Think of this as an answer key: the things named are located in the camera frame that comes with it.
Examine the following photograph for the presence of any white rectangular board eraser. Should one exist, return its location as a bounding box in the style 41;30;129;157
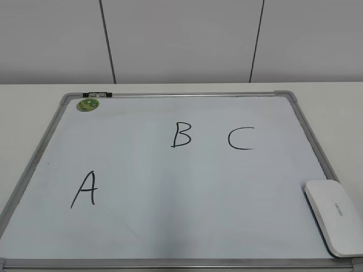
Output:
304;180;362;258

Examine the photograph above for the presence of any white aluminium-framed whiteboard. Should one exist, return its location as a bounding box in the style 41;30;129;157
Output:
1;91;362;271

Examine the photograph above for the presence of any black metal hanger clip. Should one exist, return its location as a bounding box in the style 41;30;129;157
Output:
82;92;113;98

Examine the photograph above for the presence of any round green magnet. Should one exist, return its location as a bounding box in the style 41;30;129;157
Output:
76;98;99;112

